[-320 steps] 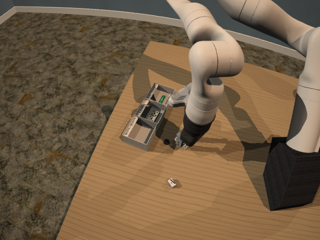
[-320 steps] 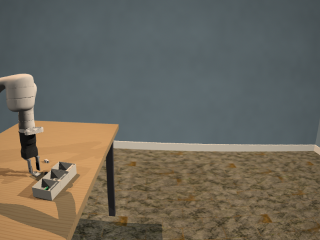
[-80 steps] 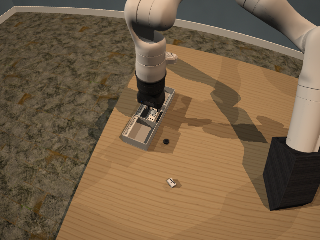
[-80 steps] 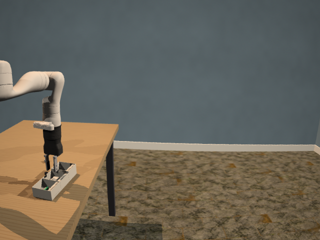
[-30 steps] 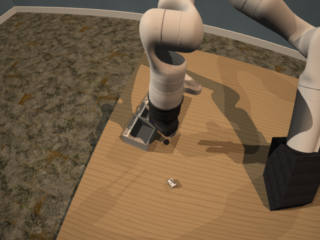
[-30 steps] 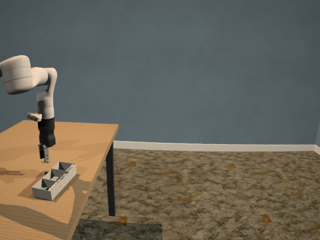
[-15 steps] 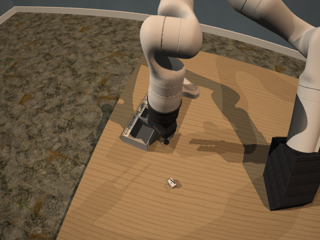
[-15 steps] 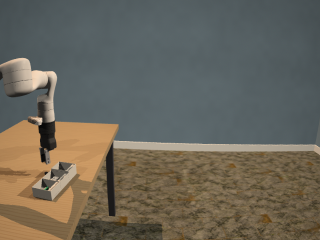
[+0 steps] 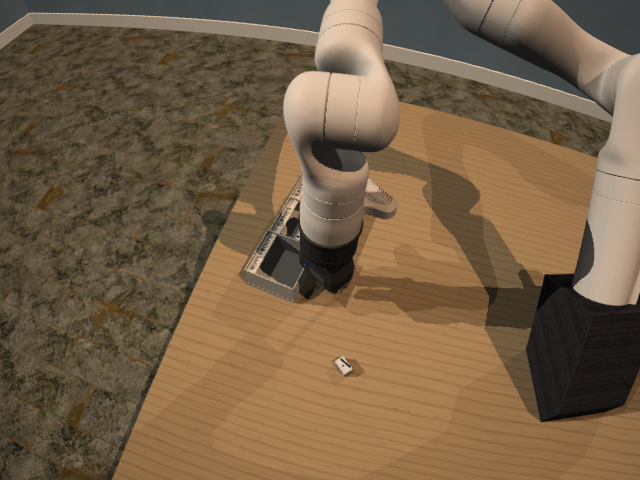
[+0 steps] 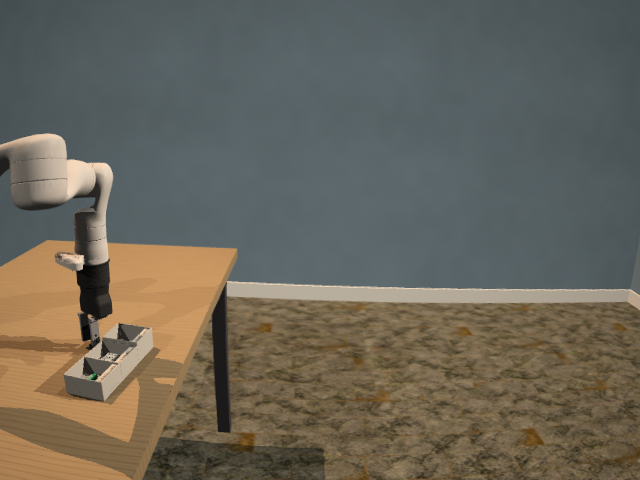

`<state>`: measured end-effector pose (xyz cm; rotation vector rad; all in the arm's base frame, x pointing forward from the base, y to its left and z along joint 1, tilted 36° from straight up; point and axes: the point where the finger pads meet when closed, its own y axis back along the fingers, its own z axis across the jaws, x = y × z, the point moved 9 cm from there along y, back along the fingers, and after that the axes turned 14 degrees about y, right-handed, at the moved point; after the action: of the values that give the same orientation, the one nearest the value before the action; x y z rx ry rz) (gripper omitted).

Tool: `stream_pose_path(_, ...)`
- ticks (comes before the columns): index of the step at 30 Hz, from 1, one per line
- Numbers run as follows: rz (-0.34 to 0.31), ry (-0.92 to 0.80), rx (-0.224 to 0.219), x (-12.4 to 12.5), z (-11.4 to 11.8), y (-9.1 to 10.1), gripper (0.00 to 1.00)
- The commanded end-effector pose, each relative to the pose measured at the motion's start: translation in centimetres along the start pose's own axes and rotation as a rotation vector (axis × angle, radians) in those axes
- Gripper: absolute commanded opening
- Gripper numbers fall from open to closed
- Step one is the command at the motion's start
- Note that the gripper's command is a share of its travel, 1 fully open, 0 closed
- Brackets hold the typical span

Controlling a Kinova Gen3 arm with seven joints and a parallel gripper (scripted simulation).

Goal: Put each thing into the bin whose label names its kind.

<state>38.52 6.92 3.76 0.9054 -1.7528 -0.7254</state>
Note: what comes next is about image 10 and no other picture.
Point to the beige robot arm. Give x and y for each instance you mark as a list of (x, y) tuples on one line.
[(38, 176)]

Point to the grey three-compartment bin rack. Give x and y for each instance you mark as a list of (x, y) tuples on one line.
[(130, 354)]

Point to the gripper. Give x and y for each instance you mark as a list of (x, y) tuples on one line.
[(93, 279)]

